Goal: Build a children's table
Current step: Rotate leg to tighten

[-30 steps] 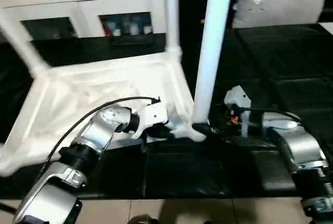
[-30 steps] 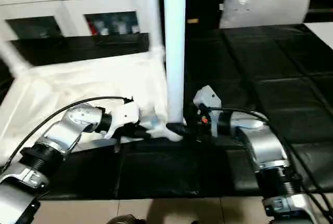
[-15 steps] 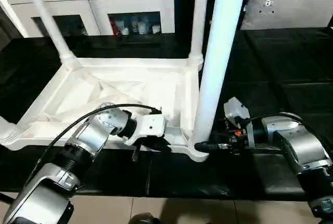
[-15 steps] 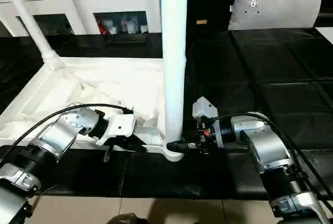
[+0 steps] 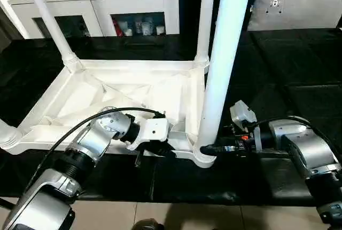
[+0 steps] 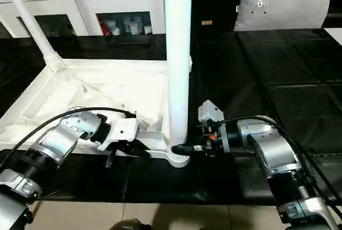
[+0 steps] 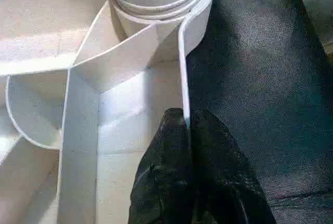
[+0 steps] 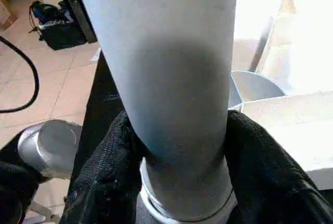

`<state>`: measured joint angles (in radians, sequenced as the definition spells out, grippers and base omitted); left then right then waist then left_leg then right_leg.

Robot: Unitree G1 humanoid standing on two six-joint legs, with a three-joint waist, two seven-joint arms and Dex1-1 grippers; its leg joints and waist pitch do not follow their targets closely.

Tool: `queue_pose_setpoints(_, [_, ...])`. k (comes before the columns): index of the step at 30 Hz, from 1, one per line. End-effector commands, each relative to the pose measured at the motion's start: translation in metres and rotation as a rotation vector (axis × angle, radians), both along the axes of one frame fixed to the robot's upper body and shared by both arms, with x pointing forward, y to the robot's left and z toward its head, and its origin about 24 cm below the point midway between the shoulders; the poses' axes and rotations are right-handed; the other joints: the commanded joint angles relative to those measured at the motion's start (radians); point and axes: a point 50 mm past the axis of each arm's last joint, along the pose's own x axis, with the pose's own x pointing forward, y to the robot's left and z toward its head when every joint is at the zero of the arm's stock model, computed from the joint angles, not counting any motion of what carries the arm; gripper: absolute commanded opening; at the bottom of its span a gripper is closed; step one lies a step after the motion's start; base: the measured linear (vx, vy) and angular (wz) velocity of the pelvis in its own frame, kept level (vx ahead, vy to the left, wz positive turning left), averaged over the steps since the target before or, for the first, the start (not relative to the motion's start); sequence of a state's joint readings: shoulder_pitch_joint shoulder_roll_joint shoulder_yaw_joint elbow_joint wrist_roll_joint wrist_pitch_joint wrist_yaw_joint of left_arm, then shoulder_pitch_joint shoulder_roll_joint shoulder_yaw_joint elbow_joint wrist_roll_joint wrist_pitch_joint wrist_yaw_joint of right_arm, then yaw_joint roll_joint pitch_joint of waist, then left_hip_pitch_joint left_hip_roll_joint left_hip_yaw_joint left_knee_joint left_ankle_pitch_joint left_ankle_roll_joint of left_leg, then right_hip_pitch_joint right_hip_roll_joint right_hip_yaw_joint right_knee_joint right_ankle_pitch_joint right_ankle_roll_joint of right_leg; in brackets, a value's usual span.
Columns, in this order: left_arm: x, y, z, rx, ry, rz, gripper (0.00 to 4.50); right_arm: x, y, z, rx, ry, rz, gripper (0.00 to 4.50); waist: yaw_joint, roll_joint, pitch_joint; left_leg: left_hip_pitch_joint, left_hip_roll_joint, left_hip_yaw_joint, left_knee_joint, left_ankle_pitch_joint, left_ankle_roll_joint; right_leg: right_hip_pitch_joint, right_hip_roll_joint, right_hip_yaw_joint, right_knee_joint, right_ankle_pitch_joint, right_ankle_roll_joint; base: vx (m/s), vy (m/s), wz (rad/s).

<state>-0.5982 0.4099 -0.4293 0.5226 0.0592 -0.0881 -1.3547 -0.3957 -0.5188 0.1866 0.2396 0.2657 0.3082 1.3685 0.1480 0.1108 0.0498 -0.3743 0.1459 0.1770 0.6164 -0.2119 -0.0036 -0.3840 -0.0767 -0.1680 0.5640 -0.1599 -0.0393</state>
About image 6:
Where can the white plastic table top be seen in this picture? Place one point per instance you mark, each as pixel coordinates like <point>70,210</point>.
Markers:
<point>107,86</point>

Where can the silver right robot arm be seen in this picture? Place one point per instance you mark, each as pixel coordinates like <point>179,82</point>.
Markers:
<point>272,150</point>

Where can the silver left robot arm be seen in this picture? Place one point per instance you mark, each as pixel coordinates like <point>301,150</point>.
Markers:
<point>48,155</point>

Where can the black work mat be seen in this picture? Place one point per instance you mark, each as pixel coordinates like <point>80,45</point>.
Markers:
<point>288,80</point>

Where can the black furniture with yellow label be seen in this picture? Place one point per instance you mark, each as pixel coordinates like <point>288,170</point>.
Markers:
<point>214,0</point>

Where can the grey cushion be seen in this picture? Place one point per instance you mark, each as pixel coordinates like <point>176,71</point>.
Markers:
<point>283,8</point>

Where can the white glass-door cabinet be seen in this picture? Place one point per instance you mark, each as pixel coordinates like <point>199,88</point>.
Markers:
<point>53,6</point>

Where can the white flat panel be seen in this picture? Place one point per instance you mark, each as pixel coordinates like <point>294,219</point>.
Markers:
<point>334,35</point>

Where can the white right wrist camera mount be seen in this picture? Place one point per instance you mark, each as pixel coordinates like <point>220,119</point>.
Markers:
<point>211,111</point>

